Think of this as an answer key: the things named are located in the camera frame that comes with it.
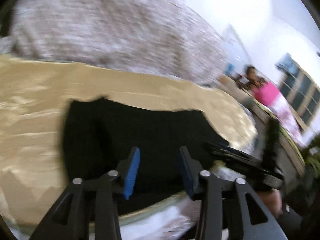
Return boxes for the black pants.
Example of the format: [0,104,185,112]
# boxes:
[62,98,228,215]

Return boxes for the person's right hand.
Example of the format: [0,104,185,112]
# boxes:
[257,189,283,219]

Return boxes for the person in pink top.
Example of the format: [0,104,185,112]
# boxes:
[235,65,304,148]

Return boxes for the gold satin bed sheet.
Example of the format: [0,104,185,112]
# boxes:
[1,54,257,235]

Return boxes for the floral quilted blanket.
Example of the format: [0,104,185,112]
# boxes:
[1,0,226,86]

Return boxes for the window with wooden frame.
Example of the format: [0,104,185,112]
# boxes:
[275,54,319,132]

